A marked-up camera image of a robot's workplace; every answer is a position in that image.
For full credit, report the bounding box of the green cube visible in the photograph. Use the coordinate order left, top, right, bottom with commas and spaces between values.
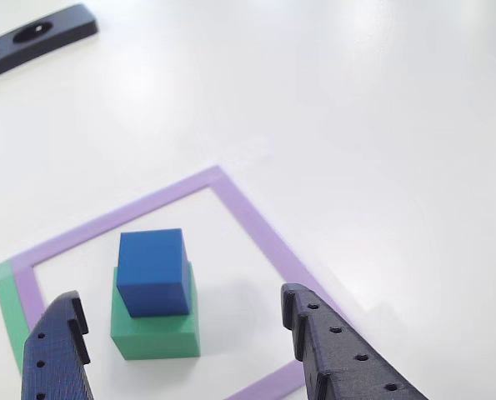
109, 261, 202, 361

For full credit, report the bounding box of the black power strip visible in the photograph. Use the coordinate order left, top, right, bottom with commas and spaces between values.
0, 3, 99, 84

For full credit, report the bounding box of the purple square frame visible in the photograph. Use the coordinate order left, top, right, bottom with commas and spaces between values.
10, 165, 348, 400

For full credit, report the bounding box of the small blue cube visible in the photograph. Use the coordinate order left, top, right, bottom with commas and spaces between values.
116, 227, 191, 319

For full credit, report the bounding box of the green square frame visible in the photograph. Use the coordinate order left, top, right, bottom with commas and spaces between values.
0, 260, 33, 376

